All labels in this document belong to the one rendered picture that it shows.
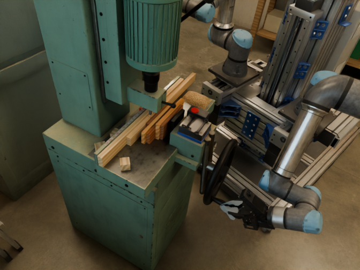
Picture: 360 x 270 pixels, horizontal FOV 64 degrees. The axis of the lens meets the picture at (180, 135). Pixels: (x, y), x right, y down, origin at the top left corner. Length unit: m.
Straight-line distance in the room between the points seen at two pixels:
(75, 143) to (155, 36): 0.61
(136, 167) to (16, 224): 1.21
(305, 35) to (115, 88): 0.95
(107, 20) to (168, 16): 0.21
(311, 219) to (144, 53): 0.75
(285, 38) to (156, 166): 0.97
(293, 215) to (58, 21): 1.01
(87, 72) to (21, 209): 1.27
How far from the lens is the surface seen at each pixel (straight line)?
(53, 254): 1.95
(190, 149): 1.09
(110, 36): 1.02
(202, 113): 1.12
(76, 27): 1.05
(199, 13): 1.29
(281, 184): 1.13
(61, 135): 1.35
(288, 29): 1.63
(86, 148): 1.27
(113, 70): 1.08
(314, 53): 1.68
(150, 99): 1.09
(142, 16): 0.89
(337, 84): 1.09
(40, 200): 2.16
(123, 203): 1.32
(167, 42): 0.94
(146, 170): 1.04
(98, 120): 1.24
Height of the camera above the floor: 1.71
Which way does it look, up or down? 44 degrees down
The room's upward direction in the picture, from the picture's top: 7 degrees clockwise
